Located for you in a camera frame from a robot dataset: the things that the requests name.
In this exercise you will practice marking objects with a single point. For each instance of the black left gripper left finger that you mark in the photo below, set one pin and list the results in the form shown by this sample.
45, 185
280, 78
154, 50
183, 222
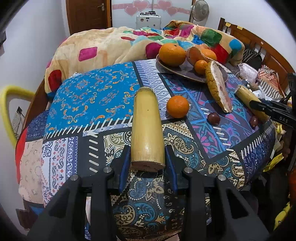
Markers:
64, 216

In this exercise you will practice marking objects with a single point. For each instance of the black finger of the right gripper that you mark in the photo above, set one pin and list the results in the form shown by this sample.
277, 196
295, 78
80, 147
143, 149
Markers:
275, 114

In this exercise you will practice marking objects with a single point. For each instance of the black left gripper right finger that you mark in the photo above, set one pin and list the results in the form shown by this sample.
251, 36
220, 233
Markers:
214, 208

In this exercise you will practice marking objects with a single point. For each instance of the dark red plum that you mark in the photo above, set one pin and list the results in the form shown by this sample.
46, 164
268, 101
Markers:
213, 119
253, 121

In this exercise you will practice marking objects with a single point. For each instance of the striped cloth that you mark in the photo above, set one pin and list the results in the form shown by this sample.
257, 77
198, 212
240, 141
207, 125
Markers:
269, 81

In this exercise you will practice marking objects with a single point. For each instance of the pink patterned pillow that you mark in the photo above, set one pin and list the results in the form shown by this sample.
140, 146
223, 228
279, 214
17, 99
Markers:
247, 72

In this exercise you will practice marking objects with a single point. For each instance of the wooden bed headboard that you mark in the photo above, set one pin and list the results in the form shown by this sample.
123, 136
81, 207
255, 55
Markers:
272, 58

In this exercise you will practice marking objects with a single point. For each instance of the black bag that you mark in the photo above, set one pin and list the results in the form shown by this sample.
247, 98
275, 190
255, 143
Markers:
252, 58

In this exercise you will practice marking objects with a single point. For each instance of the pomelo wedge on cloth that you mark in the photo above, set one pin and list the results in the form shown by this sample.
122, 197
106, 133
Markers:
217, 88

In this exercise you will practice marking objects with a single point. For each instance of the large orange far side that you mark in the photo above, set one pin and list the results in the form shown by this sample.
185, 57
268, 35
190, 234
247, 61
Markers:
209, 54

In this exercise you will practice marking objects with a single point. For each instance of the small orange on plate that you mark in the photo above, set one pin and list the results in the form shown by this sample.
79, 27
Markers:
200, 67

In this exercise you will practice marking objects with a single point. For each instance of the blue patterned tablecloth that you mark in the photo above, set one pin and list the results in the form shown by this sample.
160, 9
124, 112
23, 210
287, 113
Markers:
90, 122

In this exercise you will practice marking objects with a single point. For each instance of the small orange on cloth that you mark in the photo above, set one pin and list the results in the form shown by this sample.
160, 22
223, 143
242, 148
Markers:
177, 106

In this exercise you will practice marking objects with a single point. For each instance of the dark round plate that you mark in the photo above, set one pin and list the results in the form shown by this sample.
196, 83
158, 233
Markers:
186, 70

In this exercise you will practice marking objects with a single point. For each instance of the large orange with stem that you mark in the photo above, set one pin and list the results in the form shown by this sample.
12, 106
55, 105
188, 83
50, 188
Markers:
172, 54

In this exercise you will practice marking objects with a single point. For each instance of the standing electric fan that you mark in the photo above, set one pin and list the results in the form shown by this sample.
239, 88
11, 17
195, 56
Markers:
199, 12

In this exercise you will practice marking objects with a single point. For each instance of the colourful plush blanket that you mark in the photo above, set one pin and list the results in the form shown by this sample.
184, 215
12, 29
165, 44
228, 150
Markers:
95, 49

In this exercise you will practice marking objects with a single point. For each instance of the white wardrobe with hearts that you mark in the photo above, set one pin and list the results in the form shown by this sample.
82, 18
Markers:
125, 12

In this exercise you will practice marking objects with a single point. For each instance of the brown wooden door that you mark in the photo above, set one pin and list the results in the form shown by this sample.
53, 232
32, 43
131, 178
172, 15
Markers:
85, 15

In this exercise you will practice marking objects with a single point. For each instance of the yellow chair frame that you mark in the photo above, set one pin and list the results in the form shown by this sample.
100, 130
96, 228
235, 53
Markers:
8, 93

